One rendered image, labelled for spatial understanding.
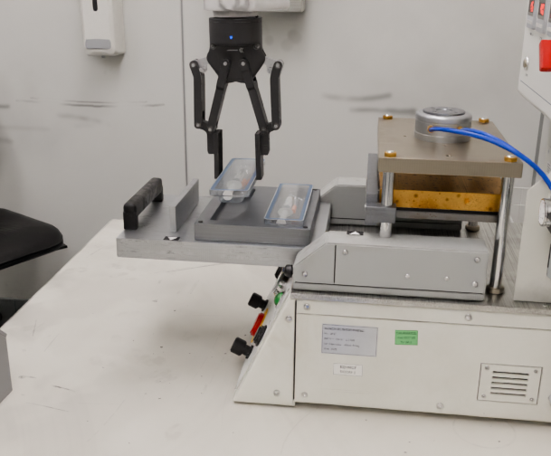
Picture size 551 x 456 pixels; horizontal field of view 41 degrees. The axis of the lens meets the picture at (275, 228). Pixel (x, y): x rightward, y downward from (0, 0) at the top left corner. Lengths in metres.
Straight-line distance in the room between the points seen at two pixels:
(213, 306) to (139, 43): 1.43
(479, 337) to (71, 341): 0.66
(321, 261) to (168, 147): 1.74
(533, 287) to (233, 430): 0.44
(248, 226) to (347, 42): 1.55
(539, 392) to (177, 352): 0.55
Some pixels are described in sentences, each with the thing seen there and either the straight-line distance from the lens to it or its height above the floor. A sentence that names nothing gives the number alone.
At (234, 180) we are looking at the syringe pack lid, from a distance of 1.09.
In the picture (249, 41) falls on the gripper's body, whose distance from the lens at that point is 1.06.
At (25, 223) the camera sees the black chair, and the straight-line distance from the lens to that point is 2.67.
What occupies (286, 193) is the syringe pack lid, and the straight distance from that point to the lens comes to 1.16.
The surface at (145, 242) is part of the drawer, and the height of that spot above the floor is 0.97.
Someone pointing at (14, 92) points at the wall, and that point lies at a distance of 2.83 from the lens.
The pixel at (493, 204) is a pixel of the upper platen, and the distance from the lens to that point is 1.03.
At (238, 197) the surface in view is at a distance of 1.05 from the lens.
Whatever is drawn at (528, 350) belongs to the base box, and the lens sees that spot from 1.04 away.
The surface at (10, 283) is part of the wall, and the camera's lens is 3.08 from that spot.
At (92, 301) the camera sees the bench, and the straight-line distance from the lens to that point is 1.42.
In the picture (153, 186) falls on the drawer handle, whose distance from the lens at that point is 1.19.
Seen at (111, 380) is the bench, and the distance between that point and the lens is 1.17.
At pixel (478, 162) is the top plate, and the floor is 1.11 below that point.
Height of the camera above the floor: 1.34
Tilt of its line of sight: 19 degrees down
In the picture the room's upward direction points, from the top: 1 degrees clockwise
